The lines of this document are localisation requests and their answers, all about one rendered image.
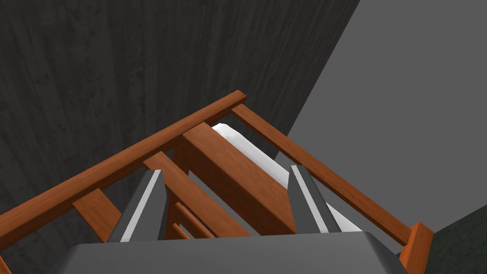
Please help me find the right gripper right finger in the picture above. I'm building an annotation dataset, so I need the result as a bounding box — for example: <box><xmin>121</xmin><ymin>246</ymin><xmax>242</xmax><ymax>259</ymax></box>
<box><xmin>287</xmin><ymin>165</ymin><xmax>342</xmax><ymax>235</ymax></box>

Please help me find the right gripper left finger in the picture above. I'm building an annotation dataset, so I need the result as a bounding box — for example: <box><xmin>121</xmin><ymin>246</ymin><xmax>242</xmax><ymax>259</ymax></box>
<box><xmin>107</xmin><ymin>169</ymin><xmax>168</xmax><ymax>243</ymax></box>

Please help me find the white cushion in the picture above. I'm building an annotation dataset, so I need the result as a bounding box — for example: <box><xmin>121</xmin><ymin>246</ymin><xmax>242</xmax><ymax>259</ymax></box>
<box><xmin>211</xmin><ymin>123</ymin><xmax>363</xmax><ymax>233</ymax></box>

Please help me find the brown wooden chair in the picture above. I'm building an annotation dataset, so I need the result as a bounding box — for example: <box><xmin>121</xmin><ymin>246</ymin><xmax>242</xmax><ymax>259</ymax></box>
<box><xmin>0</xmin><ymin>90</ymin><xmax>434</xmax><ymax>274</ymax></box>

